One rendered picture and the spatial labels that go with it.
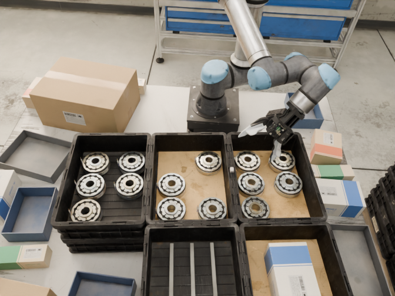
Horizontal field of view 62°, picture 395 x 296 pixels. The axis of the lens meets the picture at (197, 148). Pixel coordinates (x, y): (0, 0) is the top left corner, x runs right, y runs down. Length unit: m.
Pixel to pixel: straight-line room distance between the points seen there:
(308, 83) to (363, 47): 2.94
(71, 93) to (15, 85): 1.75
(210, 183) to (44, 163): 0.76
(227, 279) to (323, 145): 0.79
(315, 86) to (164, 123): 0.85
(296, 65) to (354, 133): 1.86
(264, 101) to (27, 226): 1.27
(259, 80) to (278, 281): 0.60
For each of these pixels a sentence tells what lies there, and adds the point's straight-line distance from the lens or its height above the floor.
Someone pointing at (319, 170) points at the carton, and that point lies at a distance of 1.53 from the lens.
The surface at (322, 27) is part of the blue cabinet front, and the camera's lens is 3.20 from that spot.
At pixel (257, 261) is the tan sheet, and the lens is 1.17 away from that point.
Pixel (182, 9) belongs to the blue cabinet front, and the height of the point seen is 0.53.
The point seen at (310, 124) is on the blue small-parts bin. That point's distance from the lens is 1.75.
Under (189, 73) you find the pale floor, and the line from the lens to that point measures 3.14.
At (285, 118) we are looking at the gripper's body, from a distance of 1.08.
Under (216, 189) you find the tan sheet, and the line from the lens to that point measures 1.28.
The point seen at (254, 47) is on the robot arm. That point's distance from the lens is 1.11.
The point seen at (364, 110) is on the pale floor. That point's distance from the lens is 3.18.
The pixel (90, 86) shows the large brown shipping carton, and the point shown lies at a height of 0.90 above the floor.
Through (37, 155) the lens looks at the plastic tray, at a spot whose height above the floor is 0.70.
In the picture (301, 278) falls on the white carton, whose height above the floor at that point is 0.92.
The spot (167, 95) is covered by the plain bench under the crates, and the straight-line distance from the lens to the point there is 1.83.
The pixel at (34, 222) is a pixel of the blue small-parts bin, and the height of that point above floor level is 0.70.
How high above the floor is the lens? 1.90
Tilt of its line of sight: 50 degrees down
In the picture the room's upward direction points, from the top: 3 degrees clockwise
